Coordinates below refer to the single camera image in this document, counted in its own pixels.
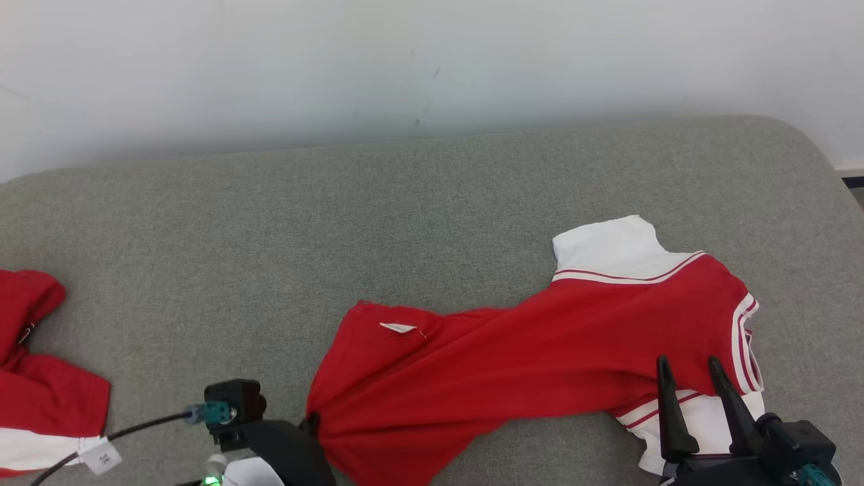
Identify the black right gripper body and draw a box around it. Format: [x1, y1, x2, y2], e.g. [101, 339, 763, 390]
[665, 449, 777, 486]

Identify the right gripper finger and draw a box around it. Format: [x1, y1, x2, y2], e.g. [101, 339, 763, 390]
[656, 356, 699, 463]
[707, 356, 763, 454]

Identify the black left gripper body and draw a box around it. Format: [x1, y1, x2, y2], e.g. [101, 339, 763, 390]
[243, 418, 336, 486]

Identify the red shirt white collar trim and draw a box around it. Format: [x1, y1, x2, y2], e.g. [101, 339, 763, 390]
[305, 215, 767, 486]

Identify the red shorts white stripe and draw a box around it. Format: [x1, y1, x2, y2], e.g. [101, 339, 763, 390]
[0, 269, 112, 477]

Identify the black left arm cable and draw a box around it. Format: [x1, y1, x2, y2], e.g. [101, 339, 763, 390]
[30, 402, 234, 486]

